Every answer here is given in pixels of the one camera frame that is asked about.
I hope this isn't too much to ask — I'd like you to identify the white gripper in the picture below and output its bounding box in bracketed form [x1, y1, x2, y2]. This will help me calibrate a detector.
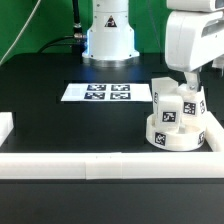
[165, 11, 224, 91]

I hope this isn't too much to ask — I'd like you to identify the white round stool seat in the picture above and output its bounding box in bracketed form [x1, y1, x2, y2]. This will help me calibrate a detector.
[146, 115, 205, 151]

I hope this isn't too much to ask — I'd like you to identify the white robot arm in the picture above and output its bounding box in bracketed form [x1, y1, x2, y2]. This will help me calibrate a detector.
[82, 0, 224, 90]

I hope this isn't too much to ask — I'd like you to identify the white marker sheet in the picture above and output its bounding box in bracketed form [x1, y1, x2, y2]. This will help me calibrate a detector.
[61, 83, 152, 102]

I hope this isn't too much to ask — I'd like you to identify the white right fence wall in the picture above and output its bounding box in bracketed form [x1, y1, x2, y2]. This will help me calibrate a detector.
[205, 111, 224, 153]

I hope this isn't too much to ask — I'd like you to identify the white fence wall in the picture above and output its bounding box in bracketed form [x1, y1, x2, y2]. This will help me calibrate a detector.
[205, 111, 224, 153]
[0, 152, 224, 180]
[0, 112, 14, 147]

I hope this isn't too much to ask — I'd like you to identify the black cable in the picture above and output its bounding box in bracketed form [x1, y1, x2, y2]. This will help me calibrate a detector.
[38, 0, 88, 54]

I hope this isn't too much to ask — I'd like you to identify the grey thin cable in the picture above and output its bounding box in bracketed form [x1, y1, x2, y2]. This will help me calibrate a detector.
[0, 0, 43, 66]

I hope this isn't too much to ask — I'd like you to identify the white front fence wall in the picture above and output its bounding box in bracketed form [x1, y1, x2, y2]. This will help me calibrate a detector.
[0, 152, 224, 180]

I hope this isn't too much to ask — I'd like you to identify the white left fence wall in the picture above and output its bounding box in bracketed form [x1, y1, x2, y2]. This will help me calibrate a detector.
[0, 112, 14, 147]

